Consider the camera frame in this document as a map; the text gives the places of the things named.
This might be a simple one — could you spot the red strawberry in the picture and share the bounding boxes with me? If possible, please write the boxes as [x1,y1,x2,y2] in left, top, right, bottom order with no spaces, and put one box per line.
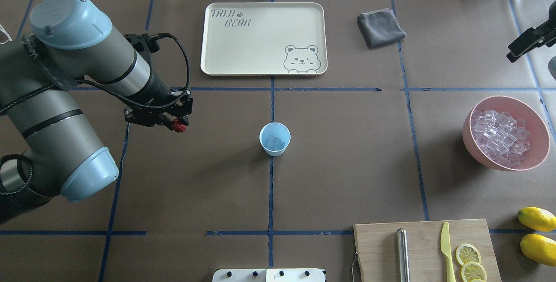
[171,118,187,133]

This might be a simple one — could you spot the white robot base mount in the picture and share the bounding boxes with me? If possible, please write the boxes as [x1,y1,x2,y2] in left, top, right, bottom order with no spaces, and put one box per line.
[212,268,327,282]

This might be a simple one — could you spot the pink bowl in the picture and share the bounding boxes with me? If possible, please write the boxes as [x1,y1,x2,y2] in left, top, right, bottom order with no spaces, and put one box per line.
[461,95,552,173]

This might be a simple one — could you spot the whole lemon upper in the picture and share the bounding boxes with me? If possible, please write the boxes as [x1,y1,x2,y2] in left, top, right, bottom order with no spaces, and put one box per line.
[518,206,556,232]

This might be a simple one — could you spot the wooden cutting board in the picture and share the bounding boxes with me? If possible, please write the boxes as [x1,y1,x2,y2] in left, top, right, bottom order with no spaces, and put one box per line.
[354,219,502,282]

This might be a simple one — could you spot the lemon slice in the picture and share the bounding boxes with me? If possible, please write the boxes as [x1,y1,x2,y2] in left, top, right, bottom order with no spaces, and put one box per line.
[455,244,481,266]
[460,262,488,282]

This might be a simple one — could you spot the cream bear tray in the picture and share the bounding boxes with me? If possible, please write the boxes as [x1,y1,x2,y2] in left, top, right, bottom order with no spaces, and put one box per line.
[200,2,328,76]

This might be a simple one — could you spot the grey folded cloth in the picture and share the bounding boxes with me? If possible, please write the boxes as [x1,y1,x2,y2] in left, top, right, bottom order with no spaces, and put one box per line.
[356,7,407,49]

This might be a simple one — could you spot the lemon slice lower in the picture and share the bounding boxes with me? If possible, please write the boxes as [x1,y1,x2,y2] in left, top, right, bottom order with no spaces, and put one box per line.
[460,262,488,282]

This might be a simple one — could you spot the whole lemon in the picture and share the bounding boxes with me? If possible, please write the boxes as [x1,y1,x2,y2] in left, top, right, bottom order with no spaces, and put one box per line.
[518,206,556,232]
[520,234,556,266]

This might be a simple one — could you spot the yellow plastic knife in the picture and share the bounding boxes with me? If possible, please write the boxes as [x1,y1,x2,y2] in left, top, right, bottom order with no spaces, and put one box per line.
[440,222,456,282]

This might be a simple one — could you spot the white wire cup rack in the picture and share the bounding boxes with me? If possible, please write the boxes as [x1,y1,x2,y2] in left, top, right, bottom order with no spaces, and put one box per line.
[0,24,13,45]

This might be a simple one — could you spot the clear ice cubes pile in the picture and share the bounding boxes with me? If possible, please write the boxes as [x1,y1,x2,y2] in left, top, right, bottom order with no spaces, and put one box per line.
[470,109,531,168]

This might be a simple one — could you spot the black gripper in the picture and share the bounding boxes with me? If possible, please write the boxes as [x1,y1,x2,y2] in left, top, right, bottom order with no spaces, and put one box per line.
[124,90,193,128]

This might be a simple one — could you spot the light blue cup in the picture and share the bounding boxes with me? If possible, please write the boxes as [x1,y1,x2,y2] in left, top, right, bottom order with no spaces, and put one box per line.
[259,122,291,157]

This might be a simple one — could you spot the whole lemon lower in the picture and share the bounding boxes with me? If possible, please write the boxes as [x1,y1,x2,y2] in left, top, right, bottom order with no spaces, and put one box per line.
[520,234,556,266]

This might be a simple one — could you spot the steel knife handle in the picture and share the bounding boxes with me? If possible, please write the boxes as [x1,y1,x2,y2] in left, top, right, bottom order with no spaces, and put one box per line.
[396,228,410,282]

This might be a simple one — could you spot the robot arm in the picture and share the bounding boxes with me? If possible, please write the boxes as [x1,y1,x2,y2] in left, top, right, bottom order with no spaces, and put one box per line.
[1,0,193,223]

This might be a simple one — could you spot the lemon slice upper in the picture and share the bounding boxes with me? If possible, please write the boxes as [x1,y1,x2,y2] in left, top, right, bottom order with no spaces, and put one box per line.
[455,244,481,266]

